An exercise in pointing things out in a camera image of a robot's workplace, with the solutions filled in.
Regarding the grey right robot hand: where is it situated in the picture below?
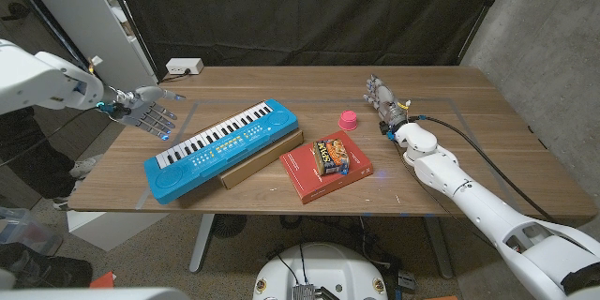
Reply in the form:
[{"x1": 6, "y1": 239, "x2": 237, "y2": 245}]
[{"x1": 363, "y1": 73, "x2": 412, "y2": 133}]

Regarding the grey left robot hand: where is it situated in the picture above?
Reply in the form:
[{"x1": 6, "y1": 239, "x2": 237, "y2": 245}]
[{"x1": 108, "y1": 85, "x2": 187, "y2": 143}]

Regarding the blue toy keyboard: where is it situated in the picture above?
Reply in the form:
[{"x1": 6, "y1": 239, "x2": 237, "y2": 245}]
[{"x1": 142, "y1": 98, "x2": 300, "y2": 206}]

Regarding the pink cup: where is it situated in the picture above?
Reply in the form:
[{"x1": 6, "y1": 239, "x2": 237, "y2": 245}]
[{"x1": 337, "y1": 111, "x2": 358, "y2": 133}]

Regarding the white power outlet box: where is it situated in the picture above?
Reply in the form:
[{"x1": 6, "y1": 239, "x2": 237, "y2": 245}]
[{"x1": 165, "y1": 58, "x2": 205, "y2": 77}]

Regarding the spam can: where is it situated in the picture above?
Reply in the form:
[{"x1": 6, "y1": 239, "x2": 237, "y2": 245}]
[{"x1": 311, "y1": 139, "x2": 351, "y2": 178}]

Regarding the red book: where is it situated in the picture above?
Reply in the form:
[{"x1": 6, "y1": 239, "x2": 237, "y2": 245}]
[{"x1": 279, "y1": 130, "x2": 374, "y2": 206}]

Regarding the white floor box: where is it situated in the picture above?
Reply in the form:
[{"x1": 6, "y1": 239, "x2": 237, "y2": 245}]
[{"x1": 67, "y1": 210, "x2": 170, "y2": 252}]

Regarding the cardboard packing box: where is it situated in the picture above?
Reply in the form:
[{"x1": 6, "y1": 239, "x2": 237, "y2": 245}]
[{"x1": 191, "y1": 100, "x2": 305, "y2": 190}]

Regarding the black backdrop stand pole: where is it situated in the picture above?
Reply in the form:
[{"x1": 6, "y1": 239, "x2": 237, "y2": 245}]
[
  {"x1": 457, "y1": 0, "x2": 513, "y2": 63},
  {"x1": 98, "y1": 0, "x2": 161, "y2": 82}
]

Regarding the white cabinet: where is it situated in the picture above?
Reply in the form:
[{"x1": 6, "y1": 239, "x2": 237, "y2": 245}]
[{"x1": 13, "y1": 0, "x2": 160, "y2": 110}]

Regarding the person in dark clothes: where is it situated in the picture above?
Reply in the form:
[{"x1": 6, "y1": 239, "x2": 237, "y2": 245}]
[{"x1": 0, "y1": 106, "x2": 100, "y2": 212}]

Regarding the black backdrop cloth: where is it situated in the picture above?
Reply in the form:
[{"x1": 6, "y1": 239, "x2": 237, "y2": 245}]
[{"x1": 108, "y1": 0, "x2": 510, "y2": 81}]

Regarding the round black floor fan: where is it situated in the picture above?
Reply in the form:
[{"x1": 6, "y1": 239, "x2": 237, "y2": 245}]
[{"x1": 213, "y1": 215, "x2": 248, "y2": 240}]

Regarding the white table leg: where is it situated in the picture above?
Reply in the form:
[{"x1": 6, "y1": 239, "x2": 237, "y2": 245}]
[
  {"x1": 424, "y1": 217, "x2": 455, "y2": 281},
  {"x1": 188, "y1": 214, "x2": 216, "y2": 275}
]

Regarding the clear plastic bin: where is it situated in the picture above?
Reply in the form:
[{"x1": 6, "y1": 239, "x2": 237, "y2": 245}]
[{"x1": 0, "y1": 206, "x2": 63, "y2": 258}]

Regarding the orange paper on floor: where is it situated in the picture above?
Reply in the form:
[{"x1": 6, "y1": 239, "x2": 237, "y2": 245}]
[{"x1": 88, "y1": 270, "x2": 116, "y2": 290}]

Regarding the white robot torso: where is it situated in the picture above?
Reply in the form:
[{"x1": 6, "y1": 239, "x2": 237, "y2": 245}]
[{"x1": 252, "y1": 242, "x2": 389, "y2": 300}]

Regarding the black bag on floor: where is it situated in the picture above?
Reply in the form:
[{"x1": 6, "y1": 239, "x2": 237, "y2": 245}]
[{"x1": 0, "y1": 242, "x2": 94, "y2": 290}]

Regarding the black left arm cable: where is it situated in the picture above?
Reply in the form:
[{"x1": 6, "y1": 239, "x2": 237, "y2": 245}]
[{"x1": 0, "y1": 105, "x2": 102, "y2": 170}]

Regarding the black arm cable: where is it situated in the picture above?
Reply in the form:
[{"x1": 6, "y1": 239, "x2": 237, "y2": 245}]
[
  {"x1": 411, "y1": 114, "x2": 560, "y2": 224},
  {"x1": 0, "y1": 105, "x2": 102, "y2": 170}
]

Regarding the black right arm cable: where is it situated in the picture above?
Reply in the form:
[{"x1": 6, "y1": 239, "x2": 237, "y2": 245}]
[{"x1": 411, "y1": 114, "x2": 560, "y2": 224}]

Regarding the black door handle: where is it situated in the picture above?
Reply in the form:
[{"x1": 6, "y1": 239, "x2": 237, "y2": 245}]
[{"x1": 1, "y1": 2, "x2": 30, "y2": 22}]

